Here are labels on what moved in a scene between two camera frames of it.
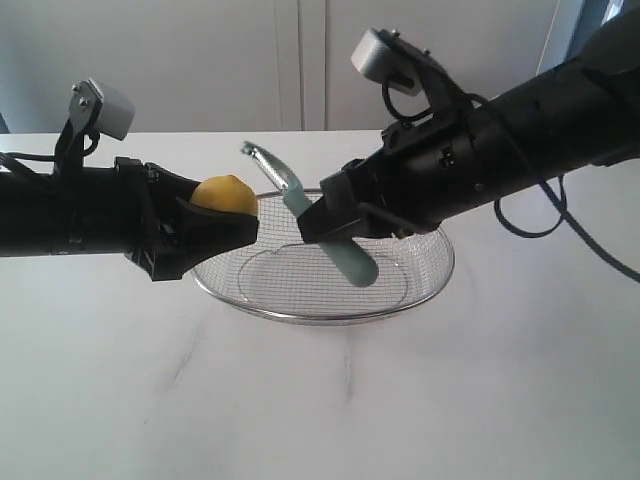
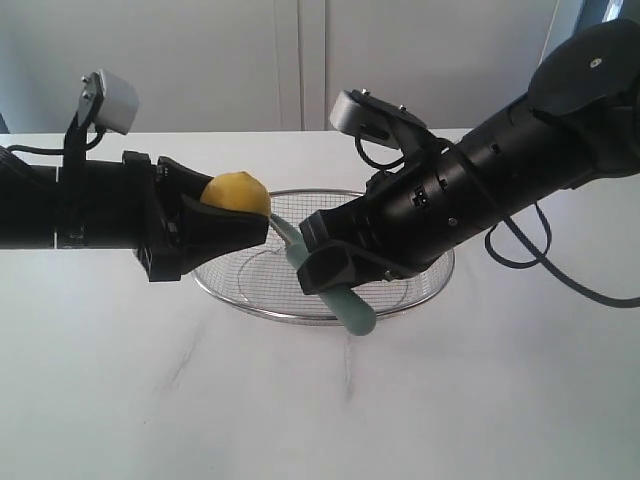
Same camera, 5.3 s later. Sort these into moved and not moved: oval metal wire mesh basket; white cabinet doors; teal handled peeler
Moved: teal handled peeler
Not moved: white cabinet doors; oval metal wire mesh basket
